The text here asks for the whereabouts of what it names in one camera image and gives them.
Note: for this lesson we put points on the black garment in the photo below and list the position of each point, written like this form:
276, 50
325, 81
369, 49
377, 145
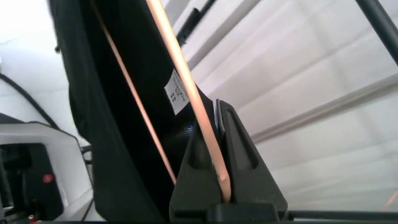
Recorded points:
93, 124

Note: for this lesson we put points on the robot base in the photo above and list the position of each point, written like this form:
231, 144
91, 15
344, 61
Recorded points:
62, 149

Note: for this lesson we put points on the black clothes rack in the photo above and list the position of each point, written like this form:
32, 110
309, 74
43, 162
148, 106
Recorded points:
382, 25

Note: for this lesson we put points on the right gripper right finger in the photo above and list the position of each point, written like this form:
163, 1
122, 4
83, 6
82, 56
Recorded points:
252, 186

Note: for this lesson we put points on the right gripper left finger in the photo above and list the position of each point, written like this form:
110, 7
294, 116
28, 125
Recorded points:
192, 186

